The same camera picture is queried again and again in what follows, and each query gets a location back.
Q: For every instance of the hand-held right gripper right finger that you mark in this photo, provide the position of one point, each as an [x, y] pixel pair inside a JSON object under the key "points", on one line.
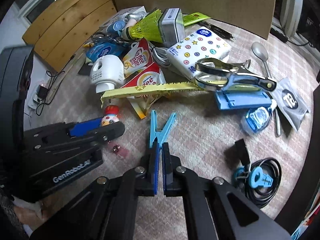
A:
{"points": [[166, 170]]}

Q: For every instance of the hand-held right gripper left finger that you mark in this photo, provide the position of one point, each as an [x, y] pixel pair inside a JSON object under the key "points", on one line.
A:
{"points": [[155, 170]]}

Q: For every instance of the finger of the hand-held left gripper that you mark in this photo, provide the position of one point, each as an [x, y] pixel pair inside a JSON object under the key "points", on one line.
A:
{"points": [[110, 131], [85, 127]]}

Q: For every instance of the blue clothespin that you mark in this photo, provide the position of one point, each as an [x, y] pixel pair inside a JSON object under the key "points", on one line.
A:
{"points": [[156, 135]]}

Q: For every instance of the yellow ribbon strip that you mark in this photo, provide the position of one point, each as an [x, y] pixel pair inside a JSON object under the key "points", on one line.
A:
{"points": [[150, 88]]}

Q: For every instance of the white plug-in repellent device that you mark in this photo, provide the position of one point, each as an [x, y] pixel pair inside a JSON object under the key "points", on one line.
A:
{"points": [[105, 70]]}

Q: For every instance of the yellow shuttlecock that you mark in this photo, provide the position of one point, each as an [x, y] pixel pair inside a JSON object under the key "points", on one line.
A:
{"points": [[145, 28]]}

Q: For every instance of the silver metal tin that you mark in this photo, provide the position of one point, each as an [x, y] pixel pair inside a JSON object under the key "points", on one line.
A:
{"points": [[170, 32]]}

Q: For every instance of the dotted white tissue pack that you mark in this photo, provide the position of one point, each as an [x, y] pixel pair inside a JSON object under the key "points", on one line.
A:
{"points": [[197, 47]]}

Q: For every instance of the grey sachet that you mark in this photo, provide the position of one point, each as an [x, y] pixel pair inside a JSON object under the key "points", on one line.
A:
{"points": [[290, 100]]}

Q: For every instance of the metal spoon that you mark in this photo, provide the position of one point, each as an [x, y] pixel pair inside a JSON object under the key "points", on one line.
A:
{"points": [[260, 51]]}

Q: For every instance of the person's left hand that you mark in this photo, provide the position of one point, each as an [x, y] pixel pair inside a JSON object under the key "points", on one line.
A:
{"points": [[27, 212]]}

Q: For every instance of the small clown doll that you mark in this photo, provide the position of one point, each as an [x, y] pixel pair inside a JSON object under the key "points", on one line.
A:
{"points": [[110, 116]]}

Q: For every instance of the red white creamer packet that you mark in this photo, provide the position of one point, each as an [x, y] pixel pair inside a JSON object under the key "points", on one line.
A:
{"points": [[136, 60], [147, 80]]}

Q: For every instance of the small black block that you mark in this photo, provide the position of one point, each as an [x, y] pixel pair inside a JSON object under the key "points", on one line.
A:
{"points": [[242, 152]]}

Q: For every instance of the blue tissue pack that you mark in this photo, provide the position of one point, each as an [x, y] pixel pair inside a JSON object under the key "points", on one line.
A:
{"points": [[102, 51]]}

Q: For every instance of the black appliance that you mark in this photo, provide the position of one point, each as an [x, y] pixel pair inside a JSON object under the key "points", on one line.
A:
{"points": [[12, 80]]}

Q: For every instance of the blue key-shaped clip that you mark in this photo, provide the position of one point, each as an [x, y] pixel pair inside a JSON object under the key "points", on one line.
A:
{"points": [[257, 178]]}

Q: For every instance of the scissors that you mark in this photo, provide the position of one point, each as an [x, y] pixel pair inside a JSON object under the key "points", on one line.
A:
{"points": [[100, 37]]}

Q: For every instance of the blue plastic case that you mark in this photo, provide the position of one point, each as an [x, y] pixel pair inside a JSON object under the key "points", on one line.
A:
{"points": [[240, 100]]}

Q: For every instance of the clear blue bottle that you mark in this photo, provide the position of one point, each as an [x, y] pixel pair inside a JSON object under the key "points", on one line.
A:
{"points": [[257, 118]]}

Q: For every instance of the wooden board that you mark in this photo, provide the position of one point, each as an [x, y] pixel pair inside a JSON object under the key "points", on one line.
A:
{"points": [[67, 17]]}

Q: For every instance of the white carton box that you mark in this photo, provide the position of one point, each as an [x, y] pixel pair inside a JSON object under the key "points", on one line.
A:
{"points": [[125, 10]]}

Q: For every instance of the blue black folding knife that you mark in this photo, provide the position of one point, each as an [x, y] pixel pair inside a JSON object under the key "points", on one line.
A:
{"points": [[262, 82]]}

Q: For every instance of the green strip packet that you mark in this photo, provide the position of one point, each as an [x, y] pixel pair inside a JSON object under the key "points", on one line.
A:
{"points": [[196, 18]]}

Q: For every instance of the black pen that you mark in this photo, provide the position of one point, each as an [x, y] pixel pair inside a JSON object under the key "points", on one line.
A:
{"points": [[220, 31]]}

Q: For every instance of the black power strip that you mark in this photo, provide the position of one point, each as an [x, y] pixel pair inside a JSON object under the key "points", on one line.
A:
{"points": [[278, 35]]}

